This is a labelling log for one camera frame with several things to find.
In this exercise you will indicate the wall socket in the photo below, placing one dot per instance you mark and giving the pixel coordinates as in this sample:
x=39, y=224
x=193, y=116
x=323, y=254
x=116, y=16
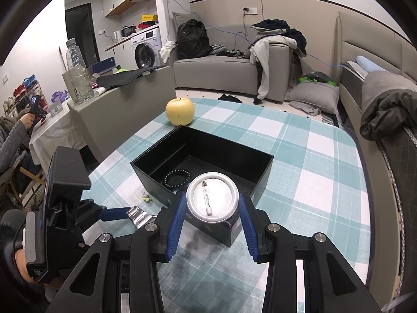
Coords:
x=250, y=10

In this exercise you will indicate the black curved pad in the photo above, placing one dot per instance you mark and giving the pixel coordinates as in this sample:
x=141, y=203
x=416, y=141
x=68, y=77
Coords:
x=123, y=77

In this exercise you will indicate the grey low cabinet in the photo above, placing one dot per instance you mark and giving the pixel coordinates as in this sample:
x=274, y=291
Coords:
x=107, y=117

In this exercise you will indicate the person's left hand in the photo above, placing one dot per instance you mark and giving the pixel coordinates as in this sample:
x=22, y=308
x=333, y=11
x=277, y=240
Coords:
x=21, y=264

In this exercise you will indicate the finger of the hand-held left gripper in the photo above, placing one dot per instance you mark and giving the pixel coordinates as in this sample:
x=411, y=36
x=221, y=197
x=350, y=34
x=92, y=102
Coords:
x=114, y=213

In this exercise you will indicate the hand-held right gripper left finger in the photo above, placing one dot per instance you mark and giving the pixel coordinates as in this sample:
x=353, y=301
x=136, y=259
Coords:
x=176, y=225

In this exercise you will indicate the another person's forearm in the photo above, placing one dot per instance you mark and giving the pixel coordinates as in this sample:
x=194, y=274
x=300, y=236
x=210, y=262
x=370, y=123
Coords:
x=11, y=143

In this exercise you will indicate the grey cushion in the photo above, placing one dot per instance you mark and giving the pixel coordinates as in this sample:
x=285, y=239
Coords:
x=312, y=97

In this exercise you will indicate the pile of clothes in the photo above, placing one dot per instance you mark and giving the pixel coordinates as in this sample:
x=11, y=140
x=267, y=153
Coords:
x=273, y=39

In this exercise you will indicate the clear plastic water bottle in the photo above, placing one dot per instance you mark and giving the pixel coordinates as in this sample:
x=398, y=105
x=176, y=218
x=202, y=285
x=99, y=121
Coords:
x=78, y=71

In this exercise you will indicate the dark olive jacket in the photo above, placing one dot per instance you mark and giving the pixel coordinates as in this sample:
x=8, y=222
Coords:
x=387, y=114

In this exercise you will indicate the grey blanket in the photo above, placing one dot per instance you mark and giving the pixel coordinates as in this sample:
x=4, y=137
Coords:
x=384, y=83

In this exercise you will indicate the yellow box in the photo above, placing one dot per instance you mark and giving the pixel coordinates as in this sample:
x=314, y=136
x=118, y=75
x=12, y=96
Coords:
x=148, y=18

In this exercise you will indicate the light blue pillow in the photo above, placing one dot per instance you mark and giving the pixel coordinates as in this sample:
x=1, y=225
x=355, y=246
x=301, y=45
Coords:
x=368, y=63

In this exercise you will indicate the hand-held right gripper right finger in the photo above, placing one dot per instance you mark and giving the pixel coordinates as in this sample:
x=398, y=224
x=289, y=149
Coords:
x=247, y=228

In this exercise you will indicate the black socks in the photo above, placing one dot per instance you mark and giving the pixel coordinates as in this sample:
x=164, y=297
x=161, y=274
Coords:
x=229, y=98

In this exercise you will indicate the white cloth covered table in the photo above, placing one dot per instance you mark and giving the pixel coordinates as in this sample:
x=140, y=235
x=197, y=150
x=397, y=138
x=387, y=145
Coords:
x=55, y=130

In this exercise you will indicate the small green charm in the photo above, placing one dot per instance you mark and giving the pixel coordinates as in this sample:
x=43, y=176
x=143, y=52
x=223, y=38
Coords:
x=146, y=198

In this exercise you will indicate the grey upholstered bed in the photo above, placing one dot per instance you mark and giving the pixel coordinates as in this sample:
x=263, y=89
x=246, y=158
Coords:
x=400, y=186

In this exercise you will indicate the black cardboard box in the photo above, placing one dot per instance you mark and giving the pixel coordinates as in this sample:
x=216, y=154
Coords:
x=228, y=166

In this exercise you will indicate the purple bag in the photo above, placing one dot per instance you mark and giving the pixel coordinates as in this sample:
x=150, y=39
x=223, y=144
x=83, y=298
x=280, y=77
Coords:
x=59, y=97

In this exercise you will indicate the shoe rack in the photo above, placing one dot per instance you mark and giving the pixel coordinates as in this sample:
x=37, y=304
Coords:
x=22, y=94

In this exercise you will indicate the black backpack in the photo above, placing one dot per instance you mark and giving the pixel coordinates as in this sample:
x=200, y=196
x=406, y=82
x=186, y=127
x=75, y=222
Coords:
x=194, y=40

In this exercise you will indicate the grey sofa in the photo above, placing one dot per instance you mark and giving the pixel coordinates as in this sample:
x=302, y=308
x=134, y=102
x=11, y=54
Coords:
x=211, y=75

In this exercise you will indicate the green black bag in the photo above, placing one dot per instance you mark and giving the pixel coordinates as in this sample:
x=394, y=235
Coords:
x=317, y=78

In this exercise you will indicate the white round pin badge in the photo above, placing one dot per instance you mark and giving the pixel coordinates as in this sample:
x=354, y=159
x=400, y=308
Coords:
x=211, y=199

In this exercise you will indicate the white washing machine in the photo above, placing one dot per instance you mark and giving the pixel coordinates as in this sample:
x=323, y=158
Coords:
x=146, y=50

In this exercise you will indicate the teal checked tablecloth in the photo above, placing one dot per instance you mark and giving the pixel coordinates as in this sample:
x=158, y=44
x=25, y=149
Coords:
x=309, y=186

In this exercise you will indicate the yellow apple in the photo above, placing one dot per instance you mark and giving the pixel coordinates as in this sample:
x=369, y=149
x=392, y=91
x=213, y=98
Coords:
x=180, y=112

